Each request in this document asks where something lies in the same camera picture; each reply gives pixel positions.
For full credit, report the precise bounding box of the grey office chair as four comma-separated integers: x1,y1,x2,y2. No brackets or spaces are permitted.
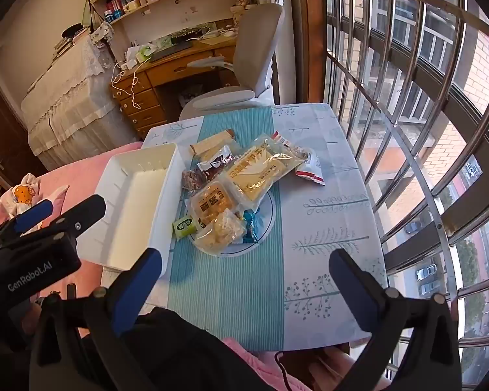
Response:
178,0,287,122

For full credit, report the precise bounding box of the black cloth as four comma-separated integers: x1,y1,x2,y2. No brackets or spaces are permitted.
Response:
118,307,351,391

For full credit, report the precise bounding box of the large yellow snack packet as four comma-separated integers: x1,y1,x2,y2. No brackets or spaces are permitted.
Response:
227,132,310,208

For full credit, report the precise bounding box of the wooden bookshelf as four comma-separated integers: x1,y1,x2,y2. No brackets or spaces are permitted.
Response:
82,0,270,50

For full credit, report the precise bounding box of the white cable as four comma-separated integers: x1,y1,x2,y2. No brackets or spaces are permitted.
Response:
111,58,152,110

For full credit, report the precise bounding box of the white plastic storage bin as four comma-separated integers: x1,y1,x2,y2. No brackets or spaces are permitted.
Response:
77,142,179,278

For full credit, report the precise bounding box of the red white snack packet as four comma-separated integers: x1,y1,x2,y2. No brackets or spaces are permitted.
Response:
295,152,327,187

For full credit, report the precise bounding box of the black plastic bag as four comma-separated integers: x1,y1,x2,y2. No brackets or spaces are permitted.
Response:
178,83,205,109

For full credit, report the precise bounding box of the beige wafer packet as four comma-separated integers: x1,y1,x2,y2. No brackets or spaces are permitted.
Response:
188,129,236,159

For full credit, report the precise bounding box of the blue candy packet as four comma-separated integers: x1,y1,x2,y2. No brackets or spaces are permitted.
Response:
240,208,262,246

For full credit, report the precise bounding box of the floral fabric bag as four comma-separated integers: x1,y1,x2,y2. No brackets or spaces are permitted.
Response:
90,22,115,47

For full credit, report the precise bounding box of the white red-marked snack packet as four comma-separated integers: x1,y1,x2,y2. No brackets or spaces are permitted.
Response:
270,130,295,148

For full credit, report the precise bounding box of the black cable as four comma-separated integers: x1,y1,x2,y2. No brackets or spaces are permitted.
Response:
274,350,290,391

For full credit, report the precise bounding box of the clear twist-wrapped nut candy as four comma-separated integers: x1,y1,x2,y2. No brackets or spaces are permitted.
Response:
182,169,208,193

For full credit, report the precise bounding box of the green pastry packet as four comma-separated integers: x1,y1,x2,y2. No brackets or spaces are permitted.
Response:
171,214,199,241

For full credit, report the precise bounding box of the metal window grille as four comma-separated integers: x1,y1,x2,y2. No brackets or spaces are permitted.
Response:
322,0,489,391

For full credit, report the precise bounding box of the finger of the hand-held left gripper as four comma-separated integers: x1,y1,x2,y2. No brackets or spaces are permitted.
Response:
22,194,107,243
0,199,54,249

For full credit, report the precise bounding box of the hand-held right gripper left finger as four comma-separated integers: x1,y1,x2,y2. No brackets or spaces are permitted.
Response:
28,248,164,391

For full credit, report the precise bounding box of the dark red snack packet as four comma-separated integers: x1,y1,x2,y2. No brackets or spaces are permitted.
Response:
197,145,238,181

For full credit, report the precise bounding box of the clear packet of pale pastry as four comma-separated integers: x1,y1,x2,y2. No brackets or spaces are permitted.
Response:
193,209,247,256

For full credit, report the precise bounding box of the cartoon printed cloth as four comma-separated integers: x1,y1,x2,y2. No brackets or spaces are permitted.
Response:
3,173,71,220

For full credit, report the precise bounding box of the wooden desk with drawers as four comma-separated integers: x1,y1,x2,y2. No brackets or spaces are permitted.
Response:
109,43,239,140

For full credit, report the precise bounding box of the green tissue box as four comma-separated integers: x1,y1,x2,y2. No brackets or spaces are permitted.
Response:
136,44,159,64

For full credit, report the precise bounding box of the brown wooden door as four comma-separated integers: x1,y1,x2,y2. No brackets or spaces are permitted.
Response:
0,81,37,196

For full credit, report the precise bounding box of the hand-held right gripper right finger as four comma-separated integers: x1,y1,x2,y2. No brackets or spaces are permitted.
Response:
329,248,462,391

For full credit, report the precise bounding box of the orange cake packet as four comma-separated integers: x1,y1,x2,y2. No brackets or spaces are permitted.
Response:
188,179,245,231

